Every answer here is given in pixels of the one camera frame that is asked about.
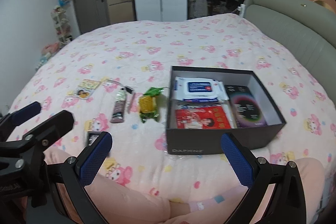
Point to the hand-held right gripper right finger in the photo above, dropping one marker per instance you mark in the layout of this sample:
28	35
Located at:
237	161

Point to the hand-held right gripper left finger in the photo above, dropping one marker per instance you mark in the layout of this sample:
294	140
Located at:
94	159

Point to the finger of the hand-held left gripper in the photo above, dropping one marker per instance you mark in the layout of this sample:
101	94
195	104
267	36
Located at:
26	111
52	123

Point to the black cardboard box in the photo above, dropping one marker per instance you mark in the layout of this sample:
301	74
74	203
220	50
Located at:
210	140

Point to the brown cream tube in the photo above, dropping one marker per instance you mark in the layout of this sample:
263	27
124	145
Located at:
119	108

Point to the green corn snack packet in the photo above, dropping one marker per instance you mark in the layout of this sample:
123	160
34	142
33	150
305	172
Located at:
148	106

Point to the small black case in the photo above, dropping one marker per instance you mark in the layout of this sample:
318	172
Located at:
92	138

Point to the black rainbow print box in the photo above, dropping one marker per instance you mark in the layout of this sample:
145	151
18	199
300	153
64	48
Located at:
244	108

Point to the yellow sticker card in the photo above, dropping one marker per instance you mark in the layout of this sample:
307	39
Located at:
89	83

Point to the red printed packet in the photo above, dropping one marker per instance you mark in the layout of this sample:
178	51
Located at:
199	119

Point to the pile of plush toys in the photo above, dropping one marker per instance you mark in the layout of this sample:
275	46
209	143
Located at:
50	52

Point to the pink pen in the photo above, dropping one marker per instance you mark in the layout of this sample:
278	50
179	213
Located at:
130	103

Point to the white blue wet wipes pack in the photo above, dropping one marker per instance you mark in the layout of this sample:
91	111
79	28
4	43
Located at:
199	87

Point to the white toy shelf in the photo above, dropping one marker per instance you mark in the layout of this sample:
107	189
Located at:
61	24

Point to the pink printed blanket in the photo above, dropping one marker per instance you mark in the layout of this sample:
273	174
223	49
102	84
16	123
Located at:
157	43

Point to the grey padded headboard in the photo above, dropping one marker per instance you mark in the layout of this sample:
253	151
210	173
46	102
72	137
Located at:
288	27

